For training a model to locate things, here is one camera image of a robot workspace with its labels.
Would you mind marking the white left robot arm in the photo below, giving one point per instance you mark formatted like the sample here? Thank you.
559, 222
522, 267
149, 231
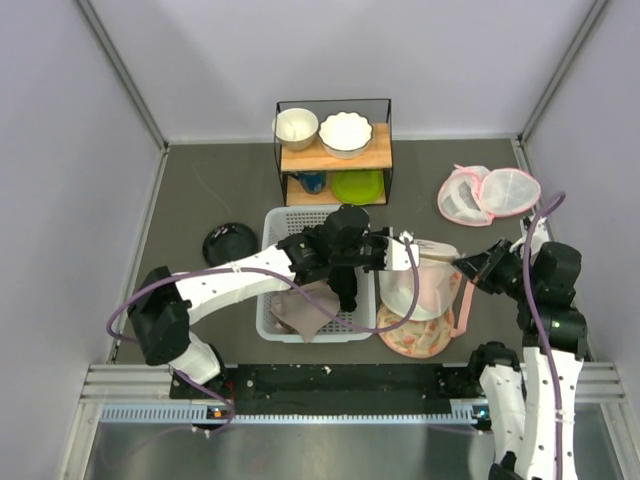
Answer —
166, 305

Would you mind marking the tulip print mesh bra bag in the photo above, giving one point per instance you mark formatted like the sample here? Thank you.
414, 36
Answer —
417, 333

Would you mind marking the pink bra inside bag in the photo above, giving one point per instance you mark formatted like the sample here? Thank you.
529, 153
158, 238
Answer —
437, 291

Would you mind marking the green plastic plate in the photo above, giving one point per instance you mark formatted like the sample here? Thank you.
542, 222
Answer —
357, 187

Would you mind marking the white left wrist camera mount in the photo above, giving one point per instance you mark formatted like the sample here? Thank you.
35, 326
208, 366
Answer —
402, 252

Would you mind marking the white scalloped bowl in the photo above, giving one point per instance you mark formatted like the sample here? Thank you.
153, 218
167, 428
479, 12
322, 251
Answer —
345, 135

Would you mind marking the black garment in basket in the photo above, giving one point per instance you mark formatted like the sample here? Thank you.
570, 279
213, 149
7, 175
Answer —
343, 282

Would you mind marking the cream round bowl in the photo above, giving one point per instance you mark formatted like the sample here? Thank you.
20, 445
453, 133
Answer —
295, 128

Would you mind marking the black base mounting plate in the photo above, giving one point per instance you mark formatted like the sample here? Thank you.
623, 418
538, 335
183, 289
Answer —
344, 389

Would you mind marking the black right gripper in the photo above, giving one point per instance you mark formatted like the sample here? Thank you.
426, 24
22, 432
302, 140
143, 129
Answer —
476, 264

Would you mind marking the beige bra in basket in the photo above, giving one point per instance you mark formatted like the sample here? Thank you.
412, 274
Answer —
295, 314

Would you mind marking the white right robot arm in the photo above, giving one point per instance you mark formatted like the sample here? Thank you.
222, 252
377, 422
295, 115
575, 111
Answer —
531, 396

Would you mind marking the blue mug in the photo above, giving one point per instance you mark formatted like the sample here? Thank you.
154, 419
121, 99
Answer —
311, 182

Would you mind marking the pink trimmed mesh laundry bag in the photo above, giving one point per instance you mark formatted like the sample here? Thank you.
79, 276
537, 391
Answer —
474, 196

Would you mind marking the black wire wooden shelf rack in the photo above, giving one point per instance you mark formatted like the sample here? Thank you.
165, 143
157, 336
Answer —
378, 156

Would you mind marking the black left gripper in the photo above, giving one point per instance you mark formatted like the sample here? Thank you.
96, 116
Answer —
381, 237

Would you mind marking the grey slotted cable duct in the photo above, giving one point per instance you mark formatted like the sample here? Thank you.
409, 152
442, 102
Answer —
456, 413

